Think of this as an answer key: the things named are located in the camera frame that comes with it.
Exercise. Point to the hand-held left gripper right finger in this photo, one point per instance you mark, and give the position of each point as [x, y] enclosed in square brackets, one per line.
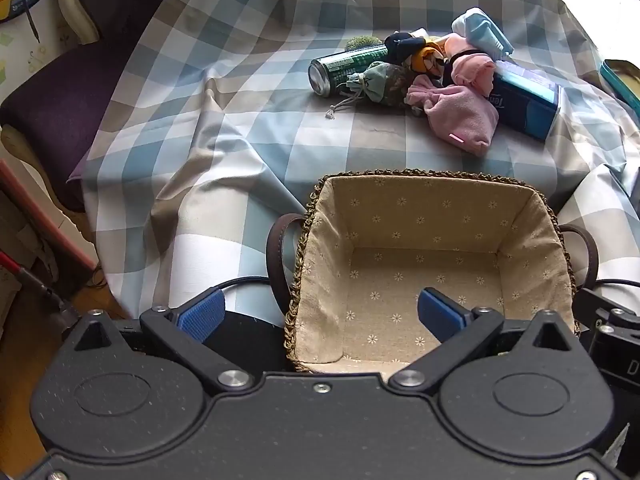
[440, 315]

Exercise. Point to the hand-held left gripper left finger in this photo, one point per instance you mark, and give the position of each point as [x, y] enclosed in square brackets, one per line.
[202, 317]

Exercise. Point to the woven basket with beige lining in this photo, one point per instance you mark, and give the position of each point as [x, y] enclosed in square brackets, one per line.
[425, 270]

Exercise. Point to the green scrubber ball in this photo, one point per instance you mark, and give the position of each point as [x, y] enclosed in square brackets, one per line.
[361, 42]

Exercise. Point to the blue and brown checked cloth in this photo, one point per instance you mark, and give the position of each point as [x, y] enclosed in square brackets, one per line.
[225, 135]

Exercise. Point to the pink fabric pouch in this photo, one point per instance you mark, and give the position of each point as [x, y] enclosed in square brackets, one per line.
[457, 115]

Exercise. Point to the blue tissue pack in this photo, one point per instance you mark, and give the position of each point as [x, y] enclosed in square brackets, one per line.
[525, 100]

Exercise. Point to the pink cloth bundle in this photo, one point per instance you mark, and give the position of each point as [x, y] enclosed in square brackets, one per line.
[472, 72]

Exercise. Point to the purple upholstered chair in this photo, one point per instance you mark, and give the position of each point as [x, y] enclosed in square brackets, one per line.
[60, 100]

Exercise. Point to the green drink can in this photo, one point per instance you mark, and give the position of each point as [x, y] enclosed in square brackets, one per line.
[345, 67]

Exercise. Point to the dark blue and yellow doll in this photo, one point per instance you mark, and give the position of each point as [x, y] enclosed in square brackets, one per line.
[400, 47]

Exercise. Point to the teal tin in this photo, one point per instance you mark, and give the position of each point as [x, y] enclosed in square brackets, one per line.
[620, 80]

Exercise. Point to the white and blue packet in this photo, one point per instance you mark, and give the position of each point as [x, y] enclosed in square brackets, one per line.
[482, 30]

